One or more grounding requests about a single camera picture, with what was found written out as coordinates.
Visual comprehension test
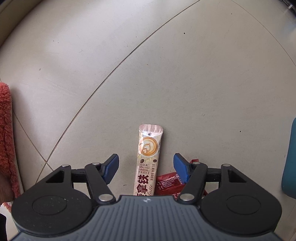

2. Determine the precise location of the latte coffee stick sachet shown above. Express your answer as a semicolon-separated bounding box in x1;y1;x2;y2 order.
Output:
133;124;164;196

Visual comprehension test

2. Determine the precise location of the dark teal trash bin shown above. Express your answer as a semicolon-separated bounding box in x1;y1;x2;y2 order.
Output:
281;119;296;199

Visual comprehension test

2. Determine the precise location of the red foil wrapper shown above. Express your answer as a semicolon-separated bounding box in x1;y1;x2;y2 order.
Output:
154;159;208;204

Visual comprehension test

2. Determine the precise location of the red fluffy slipper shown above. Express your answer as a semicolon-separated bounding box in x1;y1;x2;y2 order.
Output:
1;83;23;211

